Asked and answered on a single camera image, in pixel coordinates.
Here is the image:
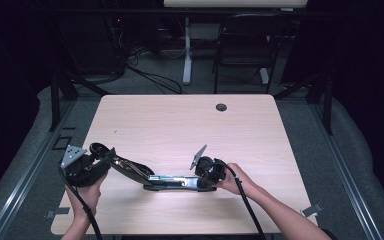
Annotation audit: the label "dark tape piece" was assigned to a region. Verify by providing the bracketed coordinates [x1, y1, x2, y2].
[45, 207, 71, 220]

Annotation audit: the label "short white desk leg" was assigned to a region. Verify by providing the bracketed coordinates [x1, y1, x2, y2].
[259, 67, 271, 85]

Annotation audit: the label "white desk top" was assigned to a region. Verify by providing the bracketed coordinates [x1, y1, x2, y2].
[163, 0, 310, 9]

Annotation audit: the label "aluminium floor rail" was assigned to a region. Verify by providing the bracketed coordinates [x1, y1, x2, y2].
[0, 99, 78, 240]
[309, 99, 384, 240]

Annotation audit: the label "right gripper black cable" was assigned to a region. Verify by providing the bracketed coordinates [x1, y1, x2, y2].
[213, 161, 268, 240]

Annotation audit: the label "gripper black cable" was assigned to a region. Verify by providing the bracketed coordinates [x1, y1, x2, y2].
[213, 161, 268, 240]
[58, 162, 104, 240]

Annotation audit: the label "dark computer with red light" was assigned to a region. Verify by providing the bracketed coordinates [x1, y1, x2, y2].
[103, 13, 128, 76]

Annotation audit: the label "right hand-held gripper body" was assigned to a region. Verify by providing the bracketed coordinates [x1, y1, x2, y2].
[189, 143, 228, 188]

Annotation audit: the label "grey tape piece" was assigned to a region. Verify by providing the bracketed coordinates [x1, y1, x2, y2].
[300, 202, 325, 218]

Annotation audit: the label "black stapler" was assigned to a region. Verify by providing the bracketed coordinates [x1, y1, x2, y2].
[89, 142, 218, 193]

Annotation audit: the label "grey box under desk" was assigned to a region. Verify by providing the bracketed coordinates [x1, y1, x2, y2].
[189, 23, 222, 41]

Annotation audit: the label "person's right hand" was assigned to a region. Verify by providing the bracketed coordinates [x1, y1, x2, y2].
[217, 162, 258, 198]

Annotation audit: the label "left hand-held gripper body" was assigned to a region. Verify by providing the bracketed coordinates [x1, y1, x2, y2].
[59, 144, 112, 188]

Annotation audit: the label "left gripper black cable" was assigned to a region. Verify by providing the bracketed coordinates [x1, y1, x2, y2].
[58, 162, 104, 240]

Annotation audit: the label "black floor cables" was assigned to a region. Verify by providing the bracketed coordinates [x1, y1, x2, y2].
[125, 46, 185, 95]

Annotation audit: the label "long white desk leg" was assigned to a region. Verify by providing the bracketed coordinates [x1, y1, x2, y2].
[182, 16, 193, 86]

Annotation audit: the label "black chair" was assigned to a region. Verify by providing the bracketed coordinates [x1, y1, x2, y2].
[212, 12, 293, 95]

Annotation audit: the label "black metal stand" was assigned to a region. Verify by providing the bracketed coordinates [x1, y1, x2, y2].
[273, 70, 335, 136]
[48, 70, 112, 132]

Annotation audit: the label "person's left hand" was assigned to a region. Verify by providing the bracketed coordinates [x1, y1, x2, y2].
[64, 170, 110, 220]

